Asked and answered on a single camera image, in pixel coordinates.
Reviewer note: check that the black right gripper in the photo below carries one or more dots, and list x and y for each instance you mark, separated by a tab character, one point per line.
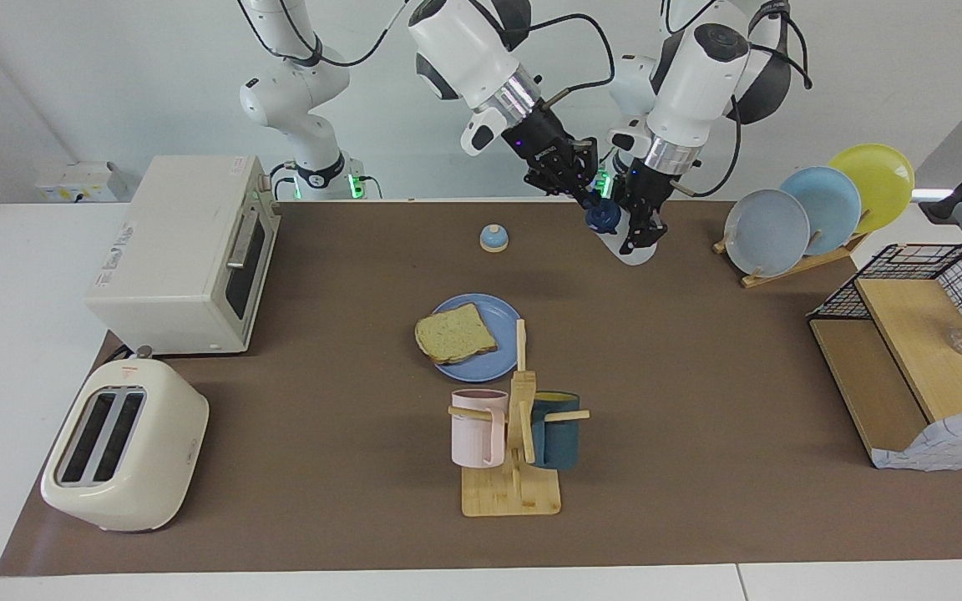
539	138

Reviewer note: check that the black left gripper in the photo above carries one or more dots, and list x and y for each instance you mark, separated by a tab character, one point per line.
652	179

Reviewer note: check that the translucent bottle with blue cap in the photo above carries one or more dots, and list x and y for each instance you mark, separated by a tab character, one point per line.
635	246

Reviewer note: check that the toasted bread slice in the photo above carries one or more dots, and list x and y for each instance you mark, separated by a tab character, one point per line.
456	334

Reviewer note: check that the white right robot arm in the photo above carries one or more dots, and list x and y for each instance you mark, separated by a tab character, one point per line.
464	42

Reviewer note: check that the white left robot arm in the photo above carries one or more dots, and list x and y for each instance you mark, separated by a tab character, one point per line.
698	75

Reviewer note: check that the grey-blue plate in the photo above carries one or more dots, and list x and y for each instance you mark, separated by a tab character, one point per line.
767	234

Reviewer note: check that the blue round plate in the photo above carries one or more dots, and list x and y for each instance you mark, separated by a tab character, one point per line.
502	317

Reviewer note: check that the light blue plate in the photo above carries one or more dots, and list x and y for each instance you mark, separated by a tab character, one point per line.
832	200

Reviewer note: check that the yellow plate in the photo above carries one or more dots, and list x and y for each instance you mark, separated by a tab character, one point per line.
878	179

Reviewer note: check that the wooden dish rack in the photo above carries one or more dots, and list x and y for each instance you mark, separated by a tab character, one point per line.
790	271

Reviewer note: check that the dark teal mug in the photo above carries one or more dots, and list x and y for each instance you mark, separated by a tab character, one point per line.
556	442

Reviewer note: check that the pink mug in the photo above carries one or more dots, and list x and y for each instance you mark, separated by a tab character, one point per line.
477	434

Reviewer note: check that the wooden mug tree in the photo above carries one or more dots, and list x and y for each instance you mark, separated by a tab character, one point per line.
510	497

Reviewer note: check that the white toaster oven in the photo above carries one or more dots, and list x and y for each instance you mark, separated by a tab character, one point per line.
172	250

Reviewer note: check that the brown table mat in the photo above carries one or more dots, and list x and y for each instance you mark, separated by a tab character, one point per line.
281	459

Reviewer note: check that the cream two-slot toaster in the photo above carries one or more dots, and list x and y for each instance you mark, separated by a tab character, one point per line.
139	467

